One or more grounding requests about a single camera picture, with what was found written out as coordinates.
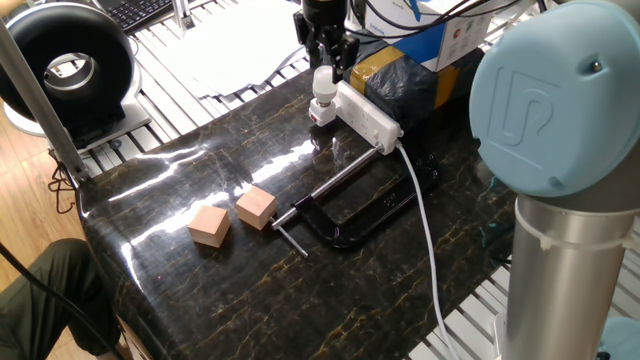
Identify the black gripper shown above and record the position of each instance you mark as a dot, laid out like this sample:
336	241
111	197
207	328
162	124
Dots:
325	12

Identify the white light bulb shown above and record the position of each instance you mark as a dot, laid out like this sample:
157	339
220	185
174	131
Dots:
324	85

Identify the white bulb holder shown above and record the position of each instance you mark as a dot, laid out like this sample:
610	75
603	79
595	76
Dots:
322	112

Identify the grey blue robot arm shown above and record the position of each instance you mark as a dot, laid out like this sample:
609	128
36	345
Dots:
555	100

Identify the white power strip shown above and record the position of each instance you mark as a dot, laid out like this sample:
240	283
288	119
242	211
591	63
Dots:
367	120

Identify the black plastic wrapped package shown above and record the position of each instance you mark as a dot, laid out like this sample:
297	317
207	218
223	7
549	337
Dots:
415	90

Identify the white paper sheets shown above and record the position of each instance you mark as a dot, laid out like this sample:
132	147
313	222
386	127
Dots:
225	50

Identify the white blue cardboard box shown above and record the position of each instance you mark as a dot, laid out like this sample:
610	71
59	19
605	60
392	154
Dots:
450	40

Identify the wooden cube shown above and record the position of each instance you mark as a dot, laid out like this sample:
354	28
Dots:
256	207
210	227

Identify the black C-clamp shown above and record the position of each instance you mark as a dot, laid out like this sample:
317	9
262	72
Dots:
345	239

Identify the black keyboard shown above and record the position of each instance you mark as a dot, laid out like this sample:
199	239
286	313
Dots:
135	12

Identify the dark trousered person leg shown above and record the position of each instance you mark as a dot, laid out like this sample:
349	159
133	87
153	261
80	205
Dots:
30	310

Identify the aluminium frame post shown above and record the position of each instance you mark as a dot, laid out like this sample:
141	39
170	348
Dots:
40	105
182	12

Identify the black round duct fan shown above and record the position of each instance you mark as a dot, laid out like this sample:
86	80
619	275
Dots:
30	40

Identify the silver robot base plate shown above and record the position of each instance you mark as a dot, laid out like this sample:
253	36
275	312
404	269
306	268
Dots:
498	335

